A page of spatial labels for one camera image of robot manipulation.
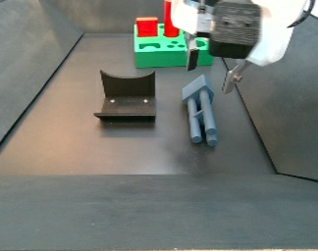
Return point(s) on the red square block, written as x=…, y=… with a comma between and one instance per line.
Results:
x=146, y=26

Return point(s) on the green shape sorter block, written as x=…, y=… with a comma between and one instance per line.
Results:
x=158, y=51

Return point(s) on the red cylinder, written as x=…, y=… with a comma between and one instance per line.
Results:
x=170, y=30

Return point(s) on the blue three prong object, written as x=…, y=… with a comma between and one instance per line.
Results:
x=197, y=97

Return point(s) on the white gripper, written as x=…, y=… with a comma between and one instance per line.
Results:
x=280, y=16

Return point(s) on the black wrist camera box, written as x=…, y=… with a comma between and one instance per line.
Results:
x=235, y=31

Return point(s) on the black curved fixture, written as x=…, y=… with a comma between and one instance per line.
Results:
x=129, y=97

